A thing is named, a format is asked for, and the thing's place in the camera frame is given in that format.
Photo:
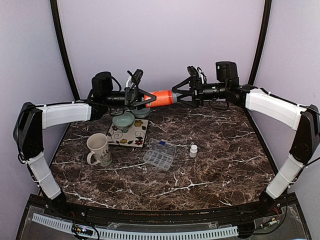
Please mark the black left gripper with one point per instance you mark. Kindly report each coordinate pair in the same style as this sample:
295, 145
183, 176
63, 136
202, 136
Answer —
132, 97

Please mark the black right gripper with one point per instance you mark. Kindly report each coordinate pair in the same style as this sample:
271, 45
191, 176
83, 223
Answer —
196, 84

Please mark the orange bottle with grey lid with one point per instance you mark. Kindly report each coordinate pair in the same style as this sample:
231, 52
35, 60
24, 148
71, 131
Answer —
163, 98

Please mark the clear plastic pill organizer box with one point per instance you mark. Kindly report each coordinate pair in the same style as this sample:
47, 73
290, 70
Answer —
160, 154

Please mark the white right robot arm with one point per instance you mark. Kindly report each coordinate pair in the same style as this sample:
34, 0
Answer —
304, 120

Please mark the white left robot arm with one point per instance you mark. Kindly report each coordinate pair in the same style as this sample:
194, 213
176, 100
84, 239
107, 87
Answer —
33, 119

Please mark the teal striped ceramic bowl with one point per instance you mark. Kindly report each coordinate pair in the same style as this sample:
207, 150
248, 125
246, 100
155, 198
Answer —
123, 122

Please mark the square floral ceramic plate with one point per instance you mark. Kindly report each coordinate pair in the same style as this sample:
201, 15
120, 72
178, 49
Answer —
134, 137

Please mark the small white pill bottle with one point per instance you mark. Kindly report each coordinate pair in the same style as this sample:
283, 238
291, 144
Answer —
193, 151

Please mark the beige printed ceramic mug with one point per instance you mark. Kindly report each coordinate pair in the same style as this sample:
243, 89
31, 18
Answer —
100, 153

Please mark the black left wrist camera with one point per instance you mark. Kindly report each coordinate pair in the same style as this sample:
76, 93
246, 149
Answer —
102, 84

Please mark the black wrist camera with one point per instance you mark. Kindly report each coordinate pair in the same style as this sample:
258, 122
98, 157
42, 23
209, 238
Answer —
226, 70
102, 84

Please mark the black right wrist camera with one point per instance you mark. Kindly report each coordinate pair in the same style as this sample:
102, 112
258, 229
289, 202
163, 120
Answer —
226, 70

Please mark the black right frame post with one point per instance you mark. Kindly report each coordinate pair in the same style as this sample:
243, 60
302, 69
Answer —
261, 42

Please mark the black frame post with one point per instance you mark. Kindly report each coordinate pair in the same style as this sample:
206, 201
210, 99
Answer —
261, 42
62, 48

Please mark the black left frame post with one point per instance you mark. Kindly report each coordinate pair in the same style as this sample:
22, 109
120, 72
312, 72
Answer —
62, 48

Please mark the white slotted cable duct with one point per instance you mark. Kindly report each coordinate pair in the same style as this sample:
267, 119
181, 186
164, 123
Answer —
126, 231

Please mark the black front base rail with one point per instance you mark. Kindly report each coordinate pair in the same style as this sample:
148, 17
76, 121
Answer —
87, 210

